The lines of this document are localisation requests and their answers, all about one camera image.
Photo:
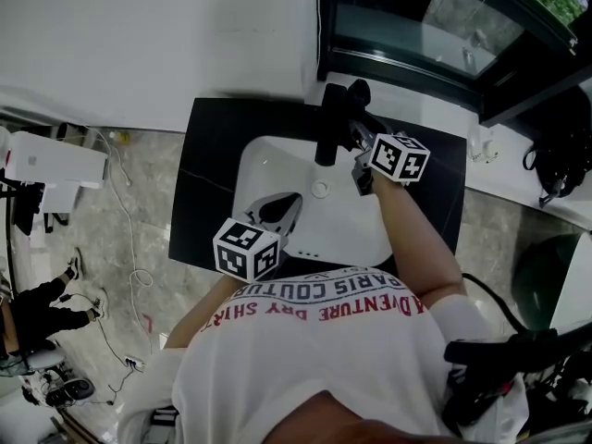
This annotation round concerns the black window frame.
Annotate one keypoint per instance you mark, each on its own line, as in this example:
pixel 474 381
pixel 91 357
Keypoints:
pixel 462 90

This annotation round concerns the dark grey cloth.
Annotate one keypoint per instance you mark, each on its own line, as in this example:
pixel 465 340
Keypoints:
pixel 360 97

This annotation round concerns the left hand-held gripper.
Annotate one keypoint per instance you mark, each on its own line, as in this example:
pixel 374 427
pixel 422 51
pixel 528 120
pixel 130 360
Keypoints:
pixel 245 252

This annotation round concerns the white power strip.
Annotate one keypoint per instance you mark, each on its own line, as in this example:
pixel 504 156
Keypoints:
pixel 134 363

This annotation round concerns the black faucet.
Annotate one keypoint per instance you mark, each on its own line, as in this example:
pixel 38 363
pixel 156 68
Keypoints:
pixel 326 127

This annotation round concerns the green and white bathtub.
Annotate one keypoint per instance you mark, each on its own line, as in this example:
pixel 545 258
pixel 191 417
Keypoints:
pixel 569 280

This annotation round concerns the white printed t-shirt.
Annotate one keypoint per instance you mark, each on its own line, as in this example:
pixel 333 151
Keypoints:
pixel 314 359

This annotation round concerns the black backpack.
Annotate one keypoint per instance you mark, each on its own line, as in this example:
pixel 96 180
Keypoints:
pixel 564 164

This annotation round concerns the person's left forearm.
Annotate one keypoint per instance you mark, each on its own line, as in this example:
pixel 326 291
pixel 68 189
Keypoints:
pixel 203 312

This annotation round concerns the round white sink drain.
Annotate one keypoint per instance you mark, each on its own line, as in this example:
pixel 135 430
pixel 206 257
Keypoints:
pixel 320 188

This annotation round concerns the person's right forearm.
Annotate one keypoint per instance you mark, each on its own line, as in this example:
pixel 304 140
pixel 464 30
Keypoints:
pixel 416 238

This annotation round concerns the black body-worn rig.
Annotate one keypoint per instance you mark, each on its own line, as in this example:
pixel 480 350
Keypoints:
pixel 490 354

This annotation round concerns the dark wooden vanity cabinet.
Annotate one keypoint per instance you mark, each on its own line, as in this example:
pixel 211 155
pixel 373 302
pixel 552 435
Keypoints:
pixel 213 146

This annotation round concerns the black headset device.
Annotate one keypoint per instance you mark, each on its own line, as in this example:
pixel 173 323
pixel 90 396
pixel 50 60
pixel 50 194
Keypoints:
pixel 71 392

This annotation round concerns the white sink basin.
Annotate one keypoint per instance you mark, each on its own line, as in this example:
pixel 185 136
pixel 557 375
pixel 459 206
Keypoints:
pixel 342 234

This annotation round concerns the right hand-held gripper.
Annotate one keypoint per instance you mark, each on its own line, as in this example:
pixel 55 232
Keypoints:
pixel 398 157

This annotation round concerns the small yellow bottle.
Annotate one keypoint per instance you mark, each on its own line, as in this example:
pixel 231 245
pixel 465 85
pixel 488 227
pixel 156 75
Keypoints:
pixel 119 137

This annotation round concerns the white water dispenser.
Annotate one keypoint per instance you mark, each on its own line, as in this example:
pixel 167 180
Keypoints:
pixel 55 160

